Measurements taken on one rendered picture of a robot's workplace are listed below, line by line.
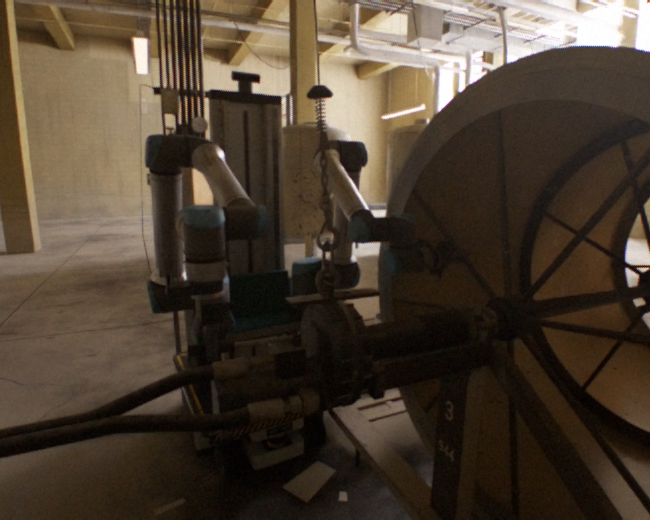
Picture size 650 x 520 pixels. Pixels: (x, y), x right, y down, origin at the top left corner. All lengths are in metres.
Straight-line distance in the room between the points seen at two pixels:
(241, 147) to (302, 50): 8.54
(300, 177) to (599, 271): 3.75
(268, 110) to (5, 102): 8.12
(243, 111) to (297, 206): 3.70
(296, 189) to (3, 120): 6.14
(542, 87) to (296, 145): 4.51
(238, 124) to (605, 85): 1.44
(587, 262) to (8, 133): 9.39
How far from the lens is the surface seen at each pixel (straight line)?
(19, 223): 9.73
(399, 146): 7.03
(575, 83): 1.34
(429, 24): 9.38
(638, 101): 1.24
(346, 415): 2.20
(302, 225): 5.64
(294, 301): 1.01
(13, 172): 9.70
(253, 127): 2.03
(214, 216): 0.90
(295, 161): 5.63
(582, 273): 3.23
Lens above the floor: 1.38
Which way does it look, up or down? 11 degrees down
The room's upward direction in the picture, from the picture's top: straight up
